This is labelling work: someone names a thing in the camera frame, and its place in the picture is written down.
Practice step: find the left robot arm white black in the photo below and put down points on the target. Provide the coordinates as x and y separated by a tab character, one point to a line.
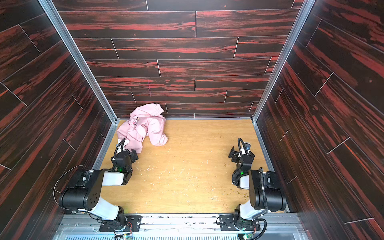
85	196

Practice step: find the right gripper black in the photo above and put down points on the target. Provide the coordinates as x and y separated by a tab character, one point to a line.
240	154

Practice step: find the pink zip jacket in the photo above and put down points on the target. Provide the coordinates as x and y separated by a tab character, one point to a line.
145	121

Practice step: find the aluminium front rail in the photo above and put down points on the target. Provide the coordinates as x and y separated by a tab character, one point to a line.
155	227

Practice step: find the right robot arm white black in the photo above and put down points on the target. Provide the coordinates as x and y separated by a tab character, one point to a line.
265	191

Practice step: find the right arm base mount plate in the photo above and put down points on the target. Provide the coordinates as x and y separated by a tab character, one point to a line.
232	223

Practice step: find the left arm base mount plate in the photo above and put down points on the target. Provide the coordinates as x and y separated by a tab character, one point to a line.
128	223

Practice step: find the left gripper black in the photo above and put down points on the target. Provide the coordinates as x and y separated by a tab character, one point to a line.
127	154

